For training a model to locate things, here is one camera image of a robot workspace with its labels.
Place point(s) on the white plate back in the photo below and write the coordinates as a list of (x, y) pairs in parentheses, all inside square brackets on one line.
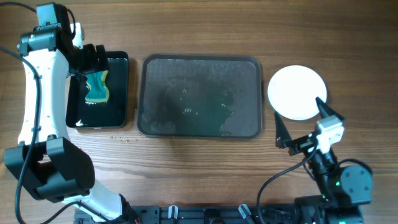
[(292, 91)]

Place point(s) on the large dark brown tray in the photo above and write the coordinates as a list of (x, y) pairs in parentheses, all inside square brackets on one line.
[(200, 96)]

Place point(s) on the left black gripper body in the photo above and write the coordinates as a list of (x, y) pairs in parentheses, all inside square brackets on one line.
[(85, 61)]

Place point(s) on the small black water tray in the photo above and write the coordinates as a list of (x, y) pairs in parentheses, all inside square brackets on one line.
[(111, 114)]

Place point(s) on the green yellow sponge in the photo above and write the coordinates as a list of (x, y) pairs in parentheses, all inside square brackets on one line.
[(98, 91)]

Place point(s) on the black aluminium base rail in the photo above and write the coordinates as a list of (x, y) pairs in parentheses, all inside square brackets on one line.
[(282, 213)]

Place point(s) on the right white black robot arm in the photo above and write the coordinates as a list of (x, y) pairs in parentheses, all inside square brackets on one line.
[(344, 185)]

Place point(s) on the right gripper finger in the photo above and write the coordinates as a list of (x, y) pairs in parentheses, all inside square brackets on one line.
[(325, 111), (281, 133)]

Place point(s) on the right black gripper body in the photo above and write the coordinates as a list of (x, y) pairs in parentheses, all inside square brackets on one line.
[(301, 147)]

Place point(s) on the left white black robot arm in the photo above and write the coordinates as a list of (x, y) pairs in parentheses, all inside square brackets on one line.
[(45, 162)]

